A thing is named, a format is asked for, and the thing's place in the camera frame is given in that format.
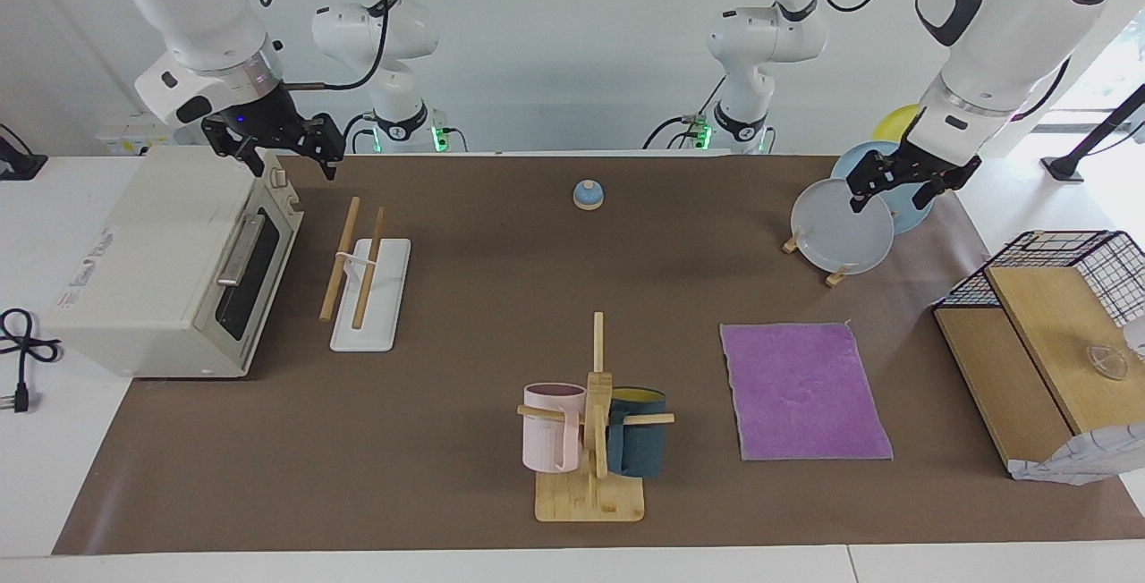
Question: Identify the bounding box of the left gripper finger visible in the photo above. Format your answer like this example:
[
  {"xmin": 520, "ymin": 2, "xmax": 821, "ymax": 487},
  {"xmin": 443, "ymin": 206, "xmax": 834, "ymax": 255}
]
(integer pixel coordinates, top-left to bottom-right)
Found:
[
  {"xmin": 848, "ymin": 154, "xmax": 904, "ymax": 213},
  {"xmin": 912, "ymin": 158, "xmax": 982, "ymax": 208}
]

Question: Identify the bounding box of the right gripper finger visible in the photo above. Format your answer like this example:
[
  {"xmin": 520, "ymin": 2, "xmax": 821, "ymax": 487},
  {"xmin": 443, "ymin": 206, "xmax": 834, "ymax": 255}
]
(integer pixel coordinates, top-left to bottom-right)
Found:
[
  {"xmin": 202, "ymin": 118, "xmax": 266, "ymax": 178},
  {"xmin": 300, "ymin": 114, "xmax": 345, "ymax": 180}
]

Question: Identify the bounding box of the purple grey towel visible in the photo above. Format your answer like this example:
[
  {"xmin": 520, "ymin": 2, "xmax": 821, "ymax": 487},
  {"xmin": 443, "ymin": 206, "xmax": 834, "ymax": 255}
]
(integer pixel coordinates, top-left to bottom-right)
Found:
[{"xmin": 720, "ymin": 322, "xmax": 895, "ymax": 461}]

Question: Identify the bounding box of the wooden plate rack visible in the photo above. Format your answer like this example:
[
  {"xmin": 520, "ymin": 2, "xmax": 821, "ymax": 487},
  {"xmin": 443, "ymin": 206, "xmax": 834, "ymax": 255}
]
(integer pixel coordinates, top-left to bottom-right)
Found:
[{"xmin": 783, "ymin": 232, "xmax": 849, "ymax": 289}]

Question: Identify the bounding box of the white wooden towel rack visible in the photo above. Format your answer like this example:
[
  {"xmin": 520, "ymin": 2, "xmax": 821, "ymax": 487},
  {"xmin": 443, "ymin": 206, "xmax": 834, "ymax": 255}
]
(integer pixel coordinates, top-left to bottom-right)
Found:
[{"xmin": 318, "ymin": 197, "xmax": 412, "ymax": 353}]

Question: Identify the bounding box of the light blue plate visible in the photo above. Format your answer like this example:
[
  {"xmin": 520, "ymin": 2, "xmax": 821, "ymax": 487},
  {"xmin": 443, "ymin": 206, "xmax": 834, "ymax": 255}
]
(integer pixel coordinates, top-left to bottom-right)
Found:
[{"xmin": 830, "ymin": 140, "xmax": 936, "ymax": 235}]

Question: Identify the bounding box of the yellow plate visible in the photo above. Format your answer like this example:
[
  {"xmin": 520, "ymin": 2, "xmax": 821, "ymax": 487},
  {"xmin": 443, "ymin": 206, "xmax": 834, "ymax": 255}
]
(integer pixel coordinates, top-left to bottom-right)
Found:
[{"xmin": 872, "ymin": 104, "xmax": 922, "ymax": 144}]

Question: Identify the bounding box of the grey plate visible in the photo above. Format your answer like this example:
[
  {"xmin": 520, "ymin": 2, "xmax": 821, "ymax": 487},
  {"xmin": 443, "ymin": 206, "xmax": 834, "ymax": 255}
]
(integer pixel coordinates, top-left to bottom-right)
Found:
[{"xmin": 791, "ymin": 178, "xmax": 895, "ymax": 276}]

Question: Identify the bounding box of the white power strip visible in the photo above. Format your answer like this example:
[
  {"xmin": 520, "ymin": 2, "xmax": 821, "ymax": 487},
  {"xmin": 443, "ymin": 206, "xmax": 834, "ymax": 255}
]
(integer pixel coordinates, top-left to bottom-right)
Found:
[{"xmin": 97, "ymin": 114, "xmax": 180, "ymax": 156}]

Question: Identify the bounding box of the cream toaster oven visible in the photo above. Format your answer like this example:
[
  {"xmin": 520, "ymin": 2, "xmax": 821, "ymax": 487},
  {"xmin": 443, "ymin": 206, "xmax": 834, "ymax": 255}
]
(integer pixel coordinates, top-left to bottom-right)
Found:
[{"xmin": 43, "ymin": 145, "xmax": 305, "ymax": 380}]

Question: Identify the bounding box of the wooden two-tier shelf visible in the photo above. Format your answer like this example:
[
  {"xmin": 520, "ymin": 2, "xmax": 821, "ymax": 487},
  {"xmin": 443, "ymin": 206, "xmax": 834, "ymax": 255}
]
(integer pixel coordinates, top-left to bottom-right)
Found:
[{"xmin": 933, "ymin": 266, "xmax": 1145, "ymax": 477}]

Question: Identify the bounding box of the black desk clamp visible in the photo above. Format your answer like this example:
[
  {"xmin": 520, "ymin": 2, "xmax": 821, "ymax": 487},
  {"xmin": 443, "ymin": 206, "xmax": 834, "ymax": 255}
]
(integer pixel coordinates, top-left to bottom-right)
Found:
[{"xmin": 0, "ymin": 124, "xmax": 47, "ymax": 182}]

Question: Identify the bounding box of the clear glass lid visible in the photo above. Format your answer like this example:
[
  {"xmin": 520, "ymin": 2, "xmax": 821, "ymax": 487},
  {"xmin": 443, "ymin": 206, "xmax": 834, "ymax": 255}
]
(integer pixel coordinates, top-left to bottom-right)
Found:
[{"xmin": 1087, "ymin": 342, "xmax": 1130, "ymax": 380}]

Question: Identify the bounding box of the white patterned cloth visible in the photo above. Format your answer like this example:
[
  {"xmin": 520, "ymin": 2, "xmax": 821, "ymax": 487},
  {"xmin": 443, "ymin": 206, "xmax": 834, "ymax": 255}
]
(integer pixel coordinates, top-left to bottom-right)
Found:
[{"xmin": 1009, "ymin": 424, "xmax": 1145, "ymax": 486}]

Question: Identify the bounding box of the brown table mat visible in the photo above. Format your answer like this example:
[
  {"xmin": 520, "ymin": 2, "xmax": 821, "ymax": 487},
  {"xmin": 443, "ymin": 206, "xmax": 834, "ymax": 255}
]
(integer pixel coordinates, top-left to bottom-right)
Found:
[{"xmin": 52, "ymin": 154, "xmax": 1145, "ymax": 555}]

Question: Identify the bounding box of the dark teal mug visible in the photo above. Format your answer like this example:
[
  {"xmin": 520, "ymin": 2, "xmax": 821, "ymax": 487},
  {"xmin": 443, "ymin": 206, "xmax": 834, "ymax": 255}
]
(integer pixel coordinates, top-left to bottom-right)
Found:
[{"xmin": 606, "ymin": 387, "xmax": 668, "ymax": 478}]

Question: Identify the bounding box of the pink mug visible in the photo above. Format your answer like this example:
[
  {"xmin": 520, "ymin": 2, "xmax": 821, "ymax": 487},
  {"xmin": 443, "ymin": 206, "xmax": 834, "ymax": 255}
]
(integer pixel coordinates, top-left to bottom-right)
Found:
[{"xmin": 522, "ymin": 383, "xmax": 588, "ymax": 474}]

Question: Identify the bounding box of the wooden mug tree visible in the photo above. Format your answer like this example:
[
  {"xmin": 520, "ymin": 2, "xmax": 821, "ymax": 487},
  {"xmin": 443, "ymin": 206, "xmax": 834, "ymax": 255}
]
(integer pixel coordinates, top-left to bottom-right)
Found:
[{"xmin": 516, "ymin": 312, "xmax": 676, "ymax": 523}]

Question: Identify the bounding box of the black wire basket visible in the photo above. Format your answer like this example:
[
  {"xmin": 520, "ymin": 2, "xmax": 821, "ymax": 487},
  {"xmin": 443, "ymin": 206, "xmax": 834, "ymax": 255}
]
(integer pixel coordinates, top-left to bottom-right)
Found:
[{"xmin": 932, "ymin": 230, "xmax": 1145, "ymax": 329}]

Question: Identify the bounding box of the black power cable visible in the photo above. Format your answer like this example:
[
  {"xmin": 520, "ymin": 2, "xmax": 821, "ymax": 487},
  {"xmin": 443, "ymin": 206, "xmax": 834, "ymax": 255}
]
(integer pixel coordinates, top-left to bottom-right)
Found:
[{"xmin": 0, "ymin": 308, "xmax": 62, "ymax": 414}]

